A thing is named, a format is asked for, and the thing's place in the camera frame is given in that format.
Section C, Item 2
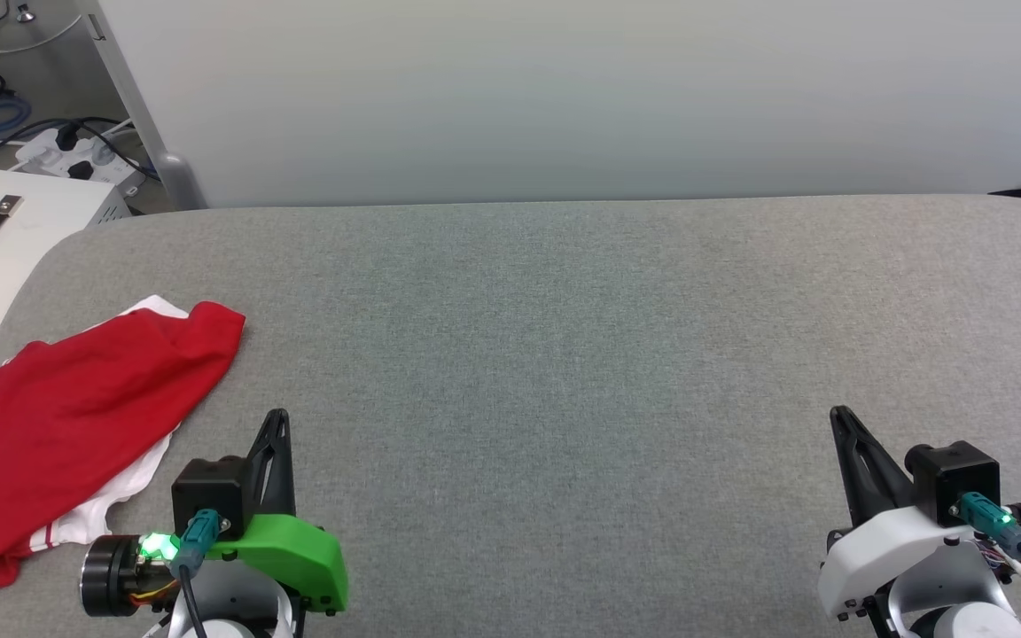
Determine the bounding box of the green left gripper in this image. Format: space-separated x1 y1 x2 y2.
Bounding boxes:
206 408 350 614

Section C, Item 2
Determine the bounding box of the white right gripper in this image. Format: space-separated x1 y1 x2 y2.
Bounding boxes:
817 406 1012 623

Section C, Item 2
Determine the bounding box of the red and white t-shirt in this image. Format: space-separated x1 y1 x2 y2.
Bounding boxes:
0 295 247 589

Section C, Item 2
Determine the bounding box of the grey fabric sofa cushion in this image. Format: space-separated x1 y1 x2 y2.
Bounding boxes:
0 193 1021 638

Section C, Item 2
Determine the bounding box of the white equipment box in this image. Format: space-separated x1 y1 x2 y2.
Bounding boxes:
0 166 132 391

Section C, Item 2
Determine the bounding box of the white power strip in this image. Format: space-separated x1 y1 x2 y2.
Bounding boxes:
14 127 148 187

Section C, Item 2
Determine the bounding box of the white partition panel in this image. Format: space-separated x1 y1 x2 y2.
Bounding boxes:
85 0 1021 210

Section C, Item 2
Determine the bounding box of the left arm black teal-plug cable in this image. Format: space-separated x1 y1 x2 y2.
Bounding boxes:
175 509 230 638

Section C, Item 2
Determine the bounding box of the arm black teal-plug cable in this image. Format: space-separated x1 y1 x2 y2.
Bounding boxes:
175 509 230 638
952 492 1021 621

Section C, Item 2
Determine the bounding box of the right arm black teal-plug cable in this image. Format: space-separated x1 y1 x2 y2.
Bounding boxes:
952 492 1021 621

